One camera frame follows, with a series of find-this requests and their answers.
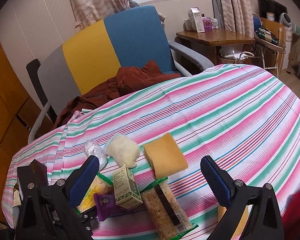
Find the yellow green cracker packet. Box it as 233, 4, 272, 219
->
75, 173, 113, 214

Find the orange sponge block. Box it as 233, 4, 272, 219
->
143, 133, 189, 179
217, 204, 249, 239

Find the purple snack packet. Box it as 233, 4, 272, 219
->
94, 193, 130, 222

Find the green yellow small carton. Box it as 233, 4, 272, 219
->
113, 165, 143, 210

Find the cream loofah sponge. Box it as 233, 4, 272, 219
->
104, 133, 140, 168

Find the long cracker packet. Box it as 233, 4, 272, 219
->
140, 177, 198, 239

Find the striped pink green tablecloth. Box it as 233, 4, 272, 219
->
1, 64, 300, 239

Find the wooden wardrobe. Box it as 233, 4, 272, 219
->
0, 22, 55, 224

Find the dark red jacket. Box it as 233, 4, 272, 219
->
53, 60, 181, 129

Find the wooden desk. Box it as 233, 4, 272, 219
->
176, 29, 255, 65

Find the grey yellow blue chair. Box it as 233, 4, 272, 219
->
26, 5, 214, 143

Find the purple box on desk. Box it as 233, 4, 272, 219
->
202, 17, 213, 32

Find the white milk carton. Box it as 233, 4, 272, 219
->
188, 8, 205, 33

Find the right beige curtain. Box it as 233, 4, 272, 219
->
221, 0, 254, 38

